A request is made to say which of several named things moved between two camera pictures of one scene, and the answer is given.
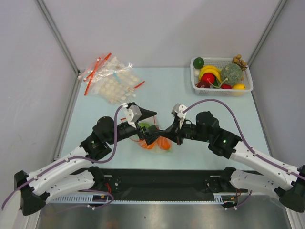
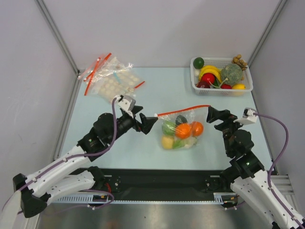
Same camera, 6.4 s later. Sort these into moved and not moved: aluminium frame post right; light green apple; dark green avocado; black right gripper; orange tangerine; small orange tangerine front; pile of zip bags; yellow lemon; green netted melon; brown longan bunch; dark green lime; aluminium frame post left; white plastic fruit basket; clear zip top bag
Moved: black right gripper; light green apple; orange tangerine; dark green avocado; clear zip top bag; small orange tangerine front
Not moved: green netted melon; pile of zip bags; white plastic fruit basket; dark green lime; aluminium frame post left; yellow lemon; brown longan bunch; aluminium frame post right
